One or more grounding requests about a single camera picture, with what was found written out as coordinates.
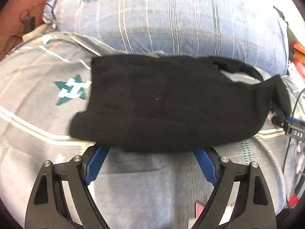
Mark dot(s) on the black charger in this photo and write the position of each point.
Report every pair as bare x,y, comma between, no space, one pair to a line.
28,23

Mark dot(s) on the blue plaid quilt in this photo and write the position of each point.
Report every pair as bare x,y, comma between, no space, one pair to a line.
166,16

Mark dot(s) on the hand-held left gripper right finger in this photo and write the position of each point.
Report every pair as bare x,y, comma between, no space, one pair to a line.
207,164

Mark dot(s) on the black pants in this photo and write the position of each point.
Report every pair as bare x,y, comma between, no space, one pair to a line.
154,105

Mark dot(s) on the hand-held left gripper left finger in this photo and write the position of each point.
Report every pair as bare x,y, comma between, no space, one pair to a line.
95,164

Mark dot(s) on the grey star-print bed sheet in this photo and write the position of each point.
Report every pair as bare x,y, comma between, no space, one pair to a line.
35,114

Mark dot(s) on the red packets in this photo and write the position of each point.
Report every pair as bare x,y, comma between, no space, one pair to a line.
299,57

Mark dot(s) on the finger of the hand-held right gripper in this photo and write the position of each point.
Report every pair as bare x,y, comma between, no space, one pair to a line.
295,120

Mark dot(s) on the red-brown headboard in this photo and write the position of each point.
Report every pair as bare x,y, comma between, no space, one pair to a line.
14,9

